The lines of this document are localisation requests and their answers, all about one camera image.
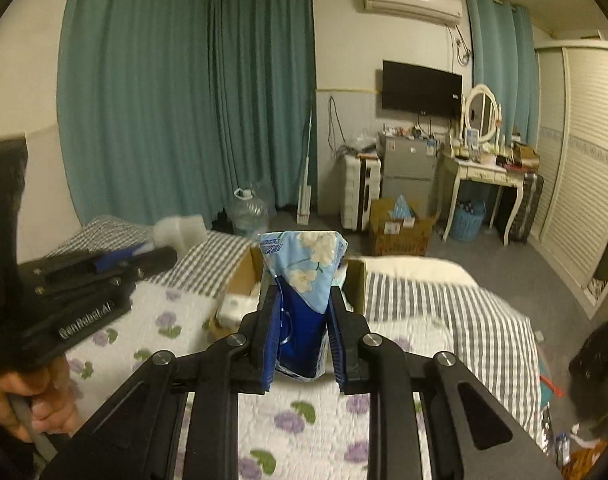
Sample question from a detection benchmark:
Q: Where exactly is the blue floral tissue pack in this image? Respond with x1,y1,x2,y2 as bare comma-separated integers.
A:
259,231,347,382

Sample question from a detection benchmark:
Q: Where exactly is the grey checked bed sheet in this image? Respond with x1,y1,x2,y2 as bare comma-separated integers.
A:
68,231,542,465

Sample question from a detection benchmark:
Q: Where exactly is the dark suitcase beside table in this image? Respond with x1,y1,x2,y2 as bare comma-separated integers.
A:
509,172,544,243

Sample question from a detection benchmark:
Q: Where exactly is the clear water jug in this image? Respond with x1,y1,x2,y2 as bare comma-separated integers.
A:
227,188,269,240

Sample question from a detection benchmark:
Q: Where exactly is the narrow teal curtain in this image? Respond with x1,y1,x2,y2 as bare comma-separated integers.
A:
466,0,539,145

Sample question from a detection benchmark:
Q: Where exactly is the white louvered wardrobe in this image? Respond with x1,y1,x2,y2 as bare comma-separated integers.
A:
530,39,608,318

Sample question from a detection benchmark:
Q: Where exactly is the white hard suitcase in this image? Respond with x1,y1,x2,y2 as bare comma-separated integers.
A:
340,154,381,232

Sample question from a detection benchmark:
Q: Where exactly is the large teal curtain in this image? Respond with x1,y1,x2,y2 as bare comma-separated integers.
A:
57,0,315,224

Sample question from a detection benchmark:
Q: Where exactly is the white dressing table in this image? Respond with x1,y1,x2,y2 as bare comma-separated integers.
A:
438,154,525,246

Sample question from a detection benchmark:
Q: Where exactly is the white oval vanity mirror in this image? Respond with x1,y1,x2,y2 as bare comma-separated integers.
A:
461,84,502,143

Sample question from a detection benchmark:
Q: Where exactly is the black wall television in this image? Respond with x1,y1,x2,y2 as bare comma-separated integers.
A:
381,61,462,119

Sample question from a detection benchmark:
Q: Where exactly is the person's left hand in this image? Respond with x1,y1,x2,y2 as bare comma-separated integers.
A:
0,356,81,442

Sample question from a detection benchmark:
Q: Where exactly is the white floral quilted mat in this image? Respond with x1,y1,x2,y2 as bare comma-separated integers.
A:
43,286,464,479

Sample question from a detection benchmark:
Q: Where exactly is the blue plastic laundry basket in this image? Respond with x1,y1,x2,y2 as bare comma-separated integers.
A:
449,200,486,243

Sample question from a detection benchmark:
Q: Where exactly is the open cardboard box on bed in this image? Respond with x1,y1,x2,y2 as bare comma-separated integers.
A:
207,244,368,344

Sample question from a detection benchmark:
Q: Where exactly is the grey mini fridge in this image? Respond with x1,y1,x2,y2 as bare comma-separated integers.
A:
379,133,437,218

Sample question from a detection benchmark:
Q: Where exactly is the white wall air conditioner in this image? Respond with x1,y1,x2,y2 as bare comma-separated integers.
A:
363,0,464,26

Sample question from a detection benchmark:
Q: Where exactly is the cardboard box on floor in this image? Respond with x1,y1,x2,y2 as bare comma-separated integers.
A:
369,198,435,257

